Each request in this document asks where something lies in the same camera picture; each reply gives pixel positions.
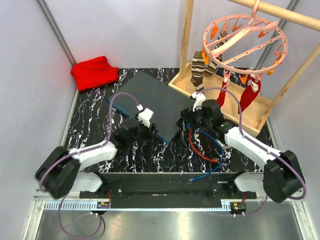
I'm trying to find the red sock right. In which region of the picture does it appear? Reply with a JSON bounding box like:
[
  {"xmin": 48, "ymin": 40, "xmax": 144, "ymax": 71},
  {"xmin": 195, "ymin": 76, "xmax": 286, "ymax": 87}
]
[{"xmin": 239, "ymin": 74, "xmax": 261, "ymax": 112}]

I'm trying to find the brown striped sock front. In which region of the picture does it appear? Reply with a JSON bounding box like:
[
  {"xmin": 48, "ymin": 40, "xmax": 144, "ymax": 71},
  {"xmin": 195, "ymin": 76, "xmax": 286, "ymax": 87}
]
[{"xmin": 190, "ymin": 51, "xmax": 207, "ymax": 92}]

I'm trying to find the blue ethernet cable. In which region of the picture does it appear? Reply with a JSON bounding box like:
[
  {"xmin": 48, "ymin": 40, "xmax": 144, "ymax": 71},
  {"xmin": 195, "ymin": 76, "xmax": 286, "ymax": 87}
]
[{"xmin": 189, "ymin": 129, "xmax": 226, "ymax": 182}]

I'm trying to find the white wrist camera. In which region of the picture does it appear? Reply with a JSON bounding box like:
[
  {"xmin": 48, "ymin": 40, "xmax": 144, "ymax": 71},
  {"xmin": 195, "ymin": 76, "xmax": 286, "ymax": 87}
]
[
  {"xmin": 137, "ymin": 104, "xmax": 154, "ymax": 128},
  {"xmin": 190, "ymin": 92, "xmax": 206, "ymax": 112}
]

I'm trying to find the wooden drying rack frame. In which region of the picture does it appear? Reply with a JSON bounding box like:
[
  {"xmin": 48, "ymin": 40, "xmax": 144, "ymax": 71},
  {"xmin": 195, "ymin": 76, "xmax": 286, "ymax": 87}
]
[{"xmin": 168, "ymin": 0, "xmax": 320, "ymax": 137}]

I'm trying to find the brown striped sock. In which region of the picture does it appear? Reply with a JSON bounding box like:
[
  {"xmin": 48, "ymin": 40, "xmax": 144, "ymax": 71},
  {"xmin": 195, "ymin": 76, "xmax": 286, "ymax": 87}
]
[
  {"xmin": 190, "ymin": 51, "xmax": 207, "ymax": 92},
  {"xmin": 204, "ymin": 30, "xmax": 228, "ymax": 77}
]

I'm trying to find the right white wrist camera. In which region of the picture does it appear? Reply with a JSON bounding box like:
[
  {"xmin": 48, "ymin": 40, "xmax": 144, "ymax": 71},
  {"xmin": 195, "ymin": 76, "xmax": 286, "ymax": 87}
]
[{"xmin": 190, "ymin": 92, "xmax": 206, "ymax": 112}]

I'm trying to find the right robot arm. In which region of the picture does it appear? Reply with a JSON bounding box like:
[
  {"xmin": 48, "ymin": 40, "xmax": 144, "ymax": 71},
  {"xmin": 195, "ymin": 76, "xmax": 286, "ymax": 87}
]
[{"xmin": 176, "ymin": 100, "xmax": 306, "ymax": 203}]

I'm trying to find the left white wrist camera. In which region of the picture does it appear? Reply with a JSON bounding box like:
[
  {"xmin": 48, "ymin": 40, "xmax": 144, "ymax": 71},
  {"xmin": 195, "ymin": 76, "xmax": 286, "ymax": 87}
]
[{"xmin": 137, "ymin": 104, "xmax": 154, "ymax": 128}]

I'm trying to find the red ethernet cable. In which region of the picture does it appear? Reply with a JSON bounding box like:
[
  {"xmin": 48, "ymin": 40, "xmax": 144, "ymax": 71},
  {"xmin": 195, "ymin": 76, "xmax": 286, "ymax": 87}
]
[{"xmin": 188, "ymin": 127, "xmax": 223, "ymax": 163}]

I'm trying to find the red sock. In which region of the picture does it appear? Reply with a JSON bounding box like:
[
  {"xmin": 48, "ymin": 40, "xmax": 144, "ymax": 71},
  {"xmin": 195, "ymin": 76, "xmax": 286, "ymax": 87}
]
[
  {"xmin": 239, "ymin": 74, "xmax": 261, "ymax": 112},
  {"xmin": 216, "ymin": 75, "xmax": 230, "ymax": 107}
]

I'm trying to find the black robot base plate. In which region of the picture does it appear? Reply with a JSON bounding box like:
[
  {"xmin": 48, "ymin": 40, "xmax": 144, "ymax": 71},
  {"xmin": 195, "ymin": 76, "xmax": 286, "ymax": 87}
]
[{"xmin": 78, "ymin": 171, "xmax": 291, "ymax": 210}]

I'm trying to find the red sock left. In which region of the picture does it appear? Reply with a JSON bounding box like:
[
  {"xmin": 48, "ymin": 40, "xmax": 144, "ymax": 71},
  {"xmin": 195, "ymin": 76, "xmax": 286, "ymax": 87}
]
[{"xmin": 216, "ymin": 75, "xmax": 230, "ymax": 107}]

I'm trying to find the brown striped sock back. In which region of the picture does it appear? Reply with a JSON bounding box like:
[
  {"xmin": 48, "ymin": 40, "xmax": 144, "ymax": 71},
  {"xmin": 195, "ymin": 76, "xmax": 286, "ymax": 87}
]
[{"xmin": 204, "ymin": 30, "xmax": 228, "ymax": 77}]

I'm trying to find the dark blue network switch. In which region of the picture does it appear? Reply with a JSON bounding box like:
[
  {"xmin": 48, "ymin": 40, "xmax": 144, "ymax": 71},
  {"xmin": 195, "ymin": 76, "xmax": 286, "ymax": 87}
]
[{"xmin": 108, "ymin": 71, "xmax": 194, "ymax": 145}]

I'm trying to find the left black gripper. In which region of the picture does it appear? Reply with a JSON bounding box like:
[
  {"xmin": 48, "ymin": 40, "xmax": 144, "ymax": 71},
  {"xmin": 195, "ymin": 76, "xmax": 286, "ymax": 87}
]
[{"xmin": 127, "ymin": 113, "xmax": 158, "ymax": 145}]

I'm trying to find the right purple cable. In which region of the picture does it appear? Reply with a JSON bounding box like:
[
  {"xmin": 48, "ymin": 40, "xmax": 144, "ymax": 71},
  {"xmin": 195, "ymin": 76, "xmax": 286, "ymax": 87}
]
[{"xmin": 197, "ymin": 87, "xmax": 307, "ymax": 217}]

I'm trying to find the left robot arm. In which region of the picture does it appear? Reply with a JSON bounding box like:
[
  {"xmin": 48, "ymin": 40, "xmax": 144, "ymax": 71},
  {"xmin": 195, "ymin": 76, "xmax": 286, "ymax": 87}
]
[{"xmin": 35, "ymin": 118, "xmax": 158, "ymax": 199}]

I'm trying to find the pink round clip hanger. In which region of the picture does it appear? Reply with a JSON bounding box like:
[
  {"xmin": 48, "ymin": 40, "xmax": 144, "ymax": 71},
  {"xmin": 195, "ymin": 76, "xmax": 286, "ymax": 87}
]
[{"xmin": 202, "ymin": 0, "xmax": 288, "ymax": 76}]

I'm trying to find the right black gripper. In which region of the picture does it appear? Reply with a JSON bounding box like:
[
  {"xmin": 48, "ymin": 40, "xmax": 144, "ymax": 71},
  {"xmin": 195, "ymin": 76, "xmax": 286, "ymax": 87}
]
[{"xmin": 175, "ymin": 105, "xmax": 212, "ymax": 132}]

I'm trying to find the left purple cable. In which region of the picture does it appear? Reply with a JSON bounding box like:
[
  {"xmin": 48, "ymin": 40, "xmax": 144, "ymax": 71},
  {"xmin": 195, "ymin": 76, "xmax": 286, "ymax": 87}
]
[{"xmin": 39, "ymin": 92, "xmax": 143, "ymax": 237}]

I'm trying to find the red folded cloth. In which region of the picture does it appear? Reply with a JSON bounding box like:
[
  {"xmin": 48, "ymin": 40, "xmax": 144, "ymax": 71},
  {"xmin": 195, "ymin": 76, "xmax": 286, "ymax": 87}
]
[{"xmin": 70, "ymin": 56, "xmax": 119, "ymax": 92}]

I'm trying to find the purple cable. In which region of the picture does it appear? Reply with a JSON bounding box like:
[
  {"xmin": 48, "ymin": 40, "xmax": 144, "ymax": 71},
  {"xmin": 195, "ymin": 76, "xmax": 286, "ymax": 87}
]
[
  {"xmin": 39, "ymin": 92, "xmax": 143, "ymax": 237},
  {"xmin": 197, "ymin": 87, "xmax": 307, "ymax": 217}
]

